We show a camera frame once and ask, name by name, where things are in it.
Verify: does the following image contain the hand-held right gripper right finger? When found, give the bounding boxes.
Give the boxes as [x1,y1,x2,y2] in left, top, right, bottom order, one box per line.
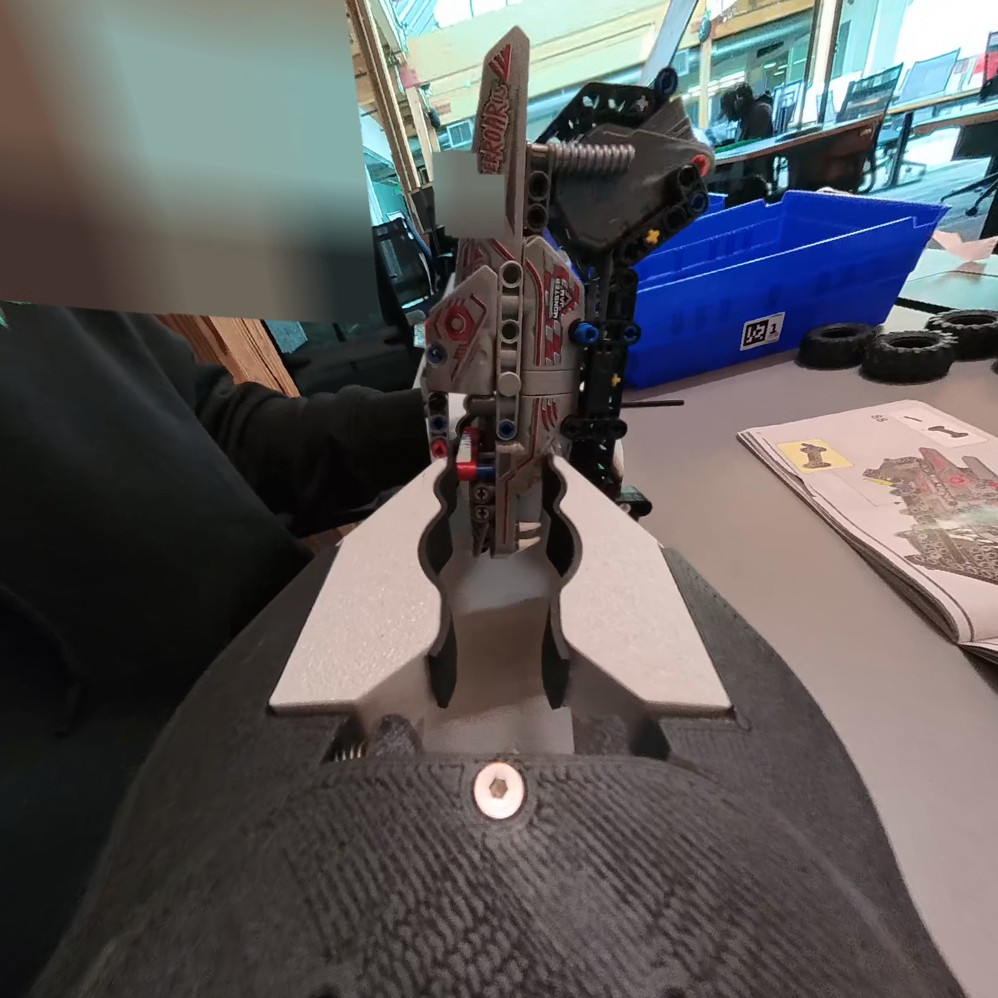
[544,454,736,718]

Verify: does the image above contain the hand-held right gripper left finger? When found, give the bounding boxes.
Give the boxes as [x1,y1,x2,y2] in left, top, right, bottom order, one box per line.
[267,458,463,717]

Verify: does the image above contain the grey red toy truck model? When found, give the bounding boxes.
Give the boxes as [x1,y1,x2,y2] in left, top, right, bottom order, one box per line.
[421,25,714,559]

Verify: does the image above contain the person's left forearm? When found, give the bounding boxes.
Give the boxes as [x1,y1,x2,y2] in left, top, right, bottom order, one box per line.
[193,365,431,541]

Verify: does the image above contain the white desk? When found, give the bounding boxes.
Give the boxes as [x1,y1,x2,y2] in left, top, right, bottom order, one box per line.
[308,304,998,998]

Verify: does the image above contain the building instruction booklet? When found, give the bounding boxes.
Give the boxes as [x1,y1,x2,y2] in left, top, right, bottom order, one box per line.
[736,399,998,665]

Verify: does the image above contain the person in black sweater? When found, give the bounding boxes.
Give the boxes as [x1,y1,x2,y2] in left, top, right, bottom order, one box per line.
[0,303,329,998]

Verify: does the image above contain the wooden board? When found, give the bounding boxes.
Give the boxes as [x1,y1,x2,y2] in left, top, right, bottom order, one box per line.
[156,313,304,399]

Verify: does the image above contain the black toy tire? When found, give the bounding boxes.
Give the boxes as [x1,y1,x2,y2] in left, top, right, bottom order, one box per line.
[798,323,882,370]
[926,309,998,360]
[861,331,957,384]

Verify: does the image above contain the blue plastic bin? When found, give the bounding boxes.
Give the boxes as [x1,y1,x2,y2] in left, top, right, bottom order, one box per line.
[622,189,951,392]

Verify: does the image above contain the pale paper sheet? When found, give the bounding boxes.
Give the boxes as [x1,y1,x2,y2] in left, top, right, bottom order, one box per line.
[930,228,998,265]

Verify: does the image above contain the long background table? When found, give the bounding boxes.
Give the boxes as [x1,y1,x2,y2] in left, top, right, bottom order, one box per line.
[710,86,998,168]

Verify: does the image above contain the black office chair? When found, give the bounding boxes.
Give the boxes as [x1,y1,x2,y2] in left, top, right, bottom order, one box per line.
[833,64,905,196]

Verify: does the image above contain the wooden frame post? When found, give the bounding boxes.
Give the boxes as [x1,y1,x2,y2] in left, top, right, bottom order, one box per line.
[347,0,441,235]

